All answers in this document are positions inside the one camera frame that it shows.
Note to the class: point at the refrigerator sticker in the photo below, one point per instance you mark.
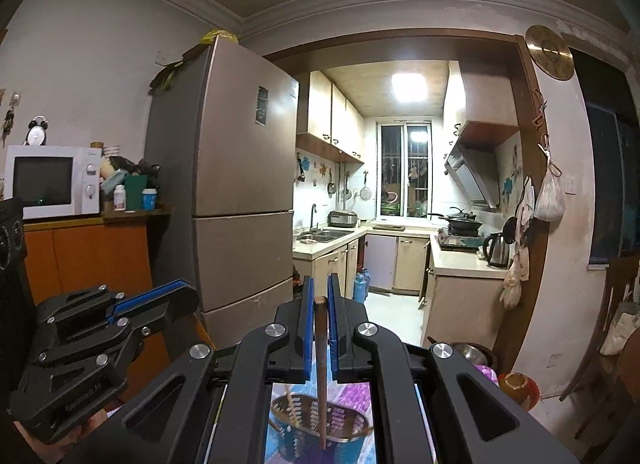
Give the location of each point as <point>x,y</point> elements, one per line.
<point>262,105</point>

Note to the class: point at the person's left hand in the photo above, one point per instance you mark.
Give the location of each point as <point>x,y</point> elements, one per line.
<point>75,436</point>

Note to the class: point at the hanging round strainer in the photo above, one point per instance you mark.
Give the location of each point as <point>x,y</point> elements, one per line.
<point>366,191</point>

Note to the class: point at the ceiling lamp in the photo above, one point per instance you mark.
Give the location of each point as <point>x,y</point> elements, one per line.
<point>408,88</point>

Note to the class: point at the silver refrigerator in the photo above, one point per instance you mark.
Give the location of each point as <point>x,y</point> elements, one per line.
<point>235,184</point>

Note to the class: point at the green container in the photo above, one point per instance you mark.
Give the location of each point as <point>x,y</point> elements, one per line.
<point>135,194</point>

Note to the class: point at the white microwave oven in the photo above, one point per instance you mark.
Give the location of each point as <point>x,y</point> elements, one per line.
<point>50,181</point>

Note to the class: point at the blue water bottle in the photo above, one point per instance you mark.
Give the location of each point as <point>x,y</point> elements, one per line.
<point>361,286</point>

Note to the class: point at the dark curtained window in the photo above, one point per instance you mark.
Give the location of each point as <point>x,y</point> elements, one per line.
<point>607,169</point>

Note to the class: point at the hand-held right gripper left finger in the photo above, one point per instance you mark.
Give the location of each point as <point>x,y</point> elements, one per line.
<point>309,329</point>

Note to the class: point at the gas stove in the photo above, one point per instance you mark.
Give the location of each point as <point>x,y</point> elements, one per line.
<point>460,242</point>

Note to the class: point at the barred kitchen window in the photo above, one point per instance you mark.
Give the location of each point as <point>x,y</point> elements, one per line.
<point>404,169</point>

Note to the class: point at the beige base kitchen cabinets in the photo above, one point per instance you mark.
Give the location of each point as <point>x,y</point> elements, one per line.
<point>465,294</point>

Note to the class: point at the black hanging pan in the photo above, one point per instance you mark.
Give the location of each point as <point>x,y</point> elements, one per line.
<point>510,230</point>

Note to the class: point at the steel rice cooker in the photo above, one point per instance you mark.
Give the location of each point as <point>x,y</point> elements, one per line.
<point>343,219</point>

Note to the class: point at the wooden chair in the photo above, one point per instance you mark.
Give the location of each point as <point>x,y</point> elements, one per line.
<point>615,284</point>

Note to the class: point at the steel range hood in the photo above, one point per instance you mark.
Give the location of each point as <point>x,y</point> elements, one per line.
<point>472,174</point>

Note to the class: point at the white plastic bag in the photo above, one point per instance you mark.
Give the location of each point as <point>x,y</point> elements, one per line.
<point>550,199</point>

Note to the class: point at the white medicine bottle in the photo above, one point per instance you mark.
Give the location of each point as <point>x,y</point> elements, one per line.
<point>119,199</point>

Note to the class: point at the orange white bowl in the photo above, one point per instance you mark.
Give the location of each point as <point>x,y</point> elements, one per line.
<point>517,389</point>

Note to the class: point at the orange wooden cabinet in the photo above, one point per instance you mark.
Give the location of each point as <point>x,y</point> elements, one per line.
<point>95,254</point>

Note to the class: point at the steel bowl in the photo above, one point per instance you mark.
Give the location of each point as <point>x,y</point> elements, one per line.
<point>472,353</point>

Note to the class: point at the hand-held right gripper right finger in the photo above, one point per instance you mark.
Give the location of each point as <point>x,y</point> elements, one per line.
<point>333,329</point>

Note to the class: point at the blue perforated utensil holder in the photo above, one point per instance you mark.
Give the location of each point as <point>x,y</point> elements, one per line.
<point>345,444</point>

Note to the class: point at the teal tissue pack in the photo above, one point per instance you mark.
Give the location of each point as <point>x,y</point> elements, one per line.
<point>114,180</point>

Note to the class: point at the black wok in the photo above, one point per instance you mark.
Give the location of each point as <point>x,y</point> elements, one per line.
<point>462,221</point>

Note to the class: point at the floral striped tablecloth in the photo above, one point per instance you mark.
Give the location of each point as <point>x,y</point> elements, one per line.
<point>352,394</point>

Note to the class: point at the beige wall kitchen cabinets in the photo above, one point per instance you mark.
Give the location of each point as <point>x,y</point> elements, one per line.
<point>330,114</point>

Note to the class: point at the gold wall clock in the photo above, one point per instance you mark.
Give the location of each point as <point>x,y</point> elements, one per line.
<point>549,51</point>

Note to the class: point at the plain brown chopstick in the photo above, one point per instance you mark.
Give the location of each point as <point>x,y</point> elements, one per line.
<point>321,369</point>

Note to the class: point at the steel kitchen sink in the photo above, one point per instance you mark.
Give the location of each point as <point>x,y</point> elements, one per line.
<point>325,235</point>

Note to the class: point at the beige cloth bags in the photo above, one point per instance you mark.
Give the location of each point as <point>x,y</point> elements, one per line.
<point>517,264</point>

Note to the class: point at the steel electric kettle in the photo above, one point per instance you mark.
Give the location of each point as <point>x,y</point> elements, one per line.
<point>496,250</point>

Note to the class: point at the twin bell alarm clock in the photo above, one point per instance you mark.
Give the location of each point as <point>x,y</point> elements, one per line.
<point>36,133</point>

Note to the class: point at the set of wooden chopsticks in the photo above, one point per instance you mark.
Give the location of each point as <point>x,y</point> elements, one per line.
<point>289,404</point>

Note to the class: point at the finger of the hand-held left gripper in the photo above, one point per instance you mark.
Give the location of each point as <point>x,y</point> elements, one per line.
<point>80,384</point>
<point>150,301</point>

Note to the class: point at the blue white jar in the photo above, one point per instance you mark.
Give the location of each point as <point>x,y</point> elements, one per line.
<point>149,200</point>

